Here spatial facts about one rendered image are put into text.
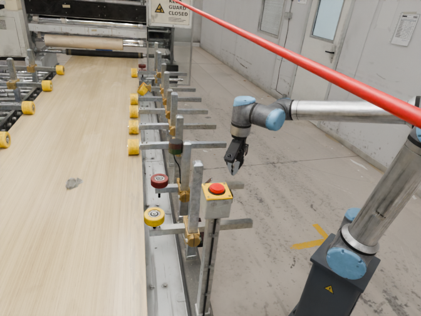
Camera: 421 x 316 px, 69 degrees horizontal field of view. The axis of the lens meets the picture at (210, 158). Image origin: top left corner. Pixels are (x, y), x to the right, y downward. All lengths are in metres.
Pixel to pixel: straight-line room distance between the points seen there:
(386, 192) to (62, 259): 1.09
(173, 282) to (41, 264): 0.52
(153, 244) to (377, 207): 0.95
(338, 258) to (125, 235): 0.82
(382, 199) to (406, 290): 1.49
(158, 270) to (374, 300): 1.55
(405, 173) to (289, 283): 1.34
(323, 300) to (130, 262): 1.04
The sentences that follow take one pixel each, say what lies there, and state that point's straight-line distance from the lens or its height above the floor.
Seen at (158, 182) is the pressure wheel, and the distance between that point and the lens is 1.39.
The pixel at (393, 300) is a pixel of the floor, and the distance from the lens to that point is 2.53.
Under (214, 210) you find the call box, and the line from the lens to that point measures 0.81.
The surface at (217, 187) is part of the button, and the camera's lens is 0.80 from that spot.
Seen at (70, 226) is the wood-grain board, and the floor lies 0.90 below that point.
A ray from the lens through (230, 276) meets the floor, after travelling 2.22.
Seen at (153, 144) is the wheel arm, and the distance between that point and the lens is 1.60.
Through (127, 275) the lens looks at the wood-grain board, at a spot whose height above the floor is 0.90.
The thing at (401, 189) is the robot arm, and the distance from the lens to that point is 1.19.
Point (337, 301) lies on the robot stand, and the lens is 1.71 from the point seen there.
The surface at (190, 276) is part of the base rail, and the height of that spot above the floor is 0.70.
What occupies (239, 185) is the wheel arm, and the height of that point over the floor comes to 0.85.
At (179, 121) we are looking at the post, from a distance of 1.51.
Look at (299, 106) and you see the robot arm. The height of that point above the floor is 1.29.
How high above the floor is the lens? 1.68
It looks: 29 degrees down
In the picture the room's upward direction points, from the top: 6 degrees clockwise
